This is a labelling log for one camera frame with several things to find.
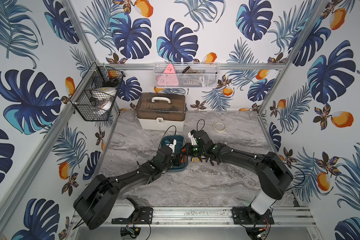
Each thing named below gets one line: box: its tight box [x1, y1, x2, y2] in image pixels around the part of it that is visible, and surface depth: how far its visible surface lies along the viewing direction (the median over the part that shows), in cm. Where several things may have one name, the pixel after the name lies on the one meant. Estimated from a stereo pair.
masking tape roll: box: [213, 121, 227, 132], surface depth 113 cm
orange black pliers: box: [180, 144, 189, 164], surface depth 83 cm
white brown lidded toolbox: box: [136, 92, 186, 132], surface depth 100 cm
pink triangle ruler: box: [156, 63, 179, 87], surface depth 92 cm
